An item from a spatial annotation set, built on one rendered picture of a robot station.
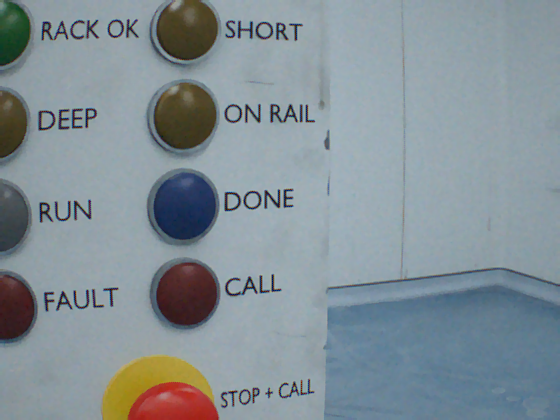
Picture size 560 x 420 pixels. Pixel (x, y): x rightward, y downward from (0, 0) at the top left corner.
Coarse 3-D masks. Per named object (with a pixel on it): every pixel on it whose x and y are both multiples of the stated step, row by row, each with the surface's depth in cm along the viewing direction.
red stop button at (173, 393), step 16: (160, 384) 30; (176, 384) 30; (144, 400) 29; (160, 400) 29; (176, 400) 29; (192, 400) 29; (208, 400) 30; (128, 416) 29; (144, 416) 29; (160, 416) 29; (176, 416) 29; (192, 416) 29; (208, 416) 30
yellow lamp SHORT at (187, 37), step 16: (176, 0) 29; (192, 0) 30; (160, 16) 29; (176, 16) 29; (192, 16) 30; (208, 16) 30; (160, 32) 29; (176, 32) 29; (192, 32) 30; (208, 32) 30; (176, 48) 30; (192, 48) 30; (208, 48) 30
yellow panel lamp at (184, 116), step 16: (160, 96) 30; (176, 96) 30; (192, 96) 30; (208, 96) 31; (160, 112) 30; (176, 112) 30; (192, 112) 30; (208, 112) 30; (160, 128) 30; (176, 128) 30; (192, 128) 30; (208, 128) 31; (176, 144) 30; (192, 144) 30
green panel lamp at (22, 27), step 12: (0, 12) 26; (12, 12) 26; (24, 12) 27; (0, 24) 26; (12, 24) 26; (24, 24) 27; (0, 36) 26; (12, 36) 26; (24, 36) 27; (0, 48) 26; (12, 48) 26; (24, 48) 27; (0, 60) 26; (12, 60) 27
